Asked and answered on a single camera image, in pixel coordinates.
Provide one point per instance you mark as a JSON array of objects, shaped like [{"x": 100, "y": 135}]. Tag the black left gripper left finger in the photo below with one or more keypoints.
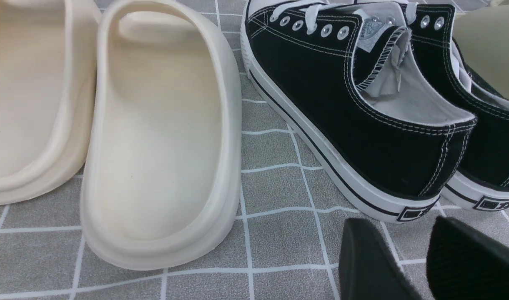
[{"x": 367, "y": 269}]

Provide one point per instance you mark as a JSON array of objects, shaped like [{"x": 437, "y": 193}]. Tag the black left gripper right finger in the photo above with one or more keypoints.
[{"x": 464, "y": 264}]

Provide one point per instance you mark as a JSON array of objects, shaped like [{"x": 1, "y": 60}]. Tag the black canvas sneaker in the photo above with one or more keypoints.
[
  {"x": 481, "y": 181},
  {"x": 348, "y": 79}
]

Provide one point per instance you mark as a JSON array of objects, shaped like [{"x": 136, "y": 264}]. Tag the grey checked floor mat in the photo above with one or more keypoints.
[{"x": 284, "y": 244}]

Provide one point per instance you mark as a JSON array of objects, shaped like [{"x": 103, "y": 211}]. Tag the cream foam slipper right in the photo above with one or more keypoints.
[{"x": 161, "y": 184}]

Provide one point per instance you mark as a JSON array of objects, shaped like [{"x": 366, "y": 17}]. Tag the cream foam slipper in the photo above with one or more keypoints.
[
  {"x": 48, "y": 70},
  {"x": 161, "y": 184}
]

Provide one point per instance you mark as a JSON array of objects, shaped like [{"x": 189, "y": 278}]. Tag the olive foam slipper left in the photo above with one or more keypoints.
[{"x": 483, "y": 37}]

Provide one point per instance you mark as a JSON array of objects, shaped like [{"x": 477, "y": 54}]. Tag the cream foam slipper left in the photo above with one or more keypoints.
[{"x": 48, "y": 70}]

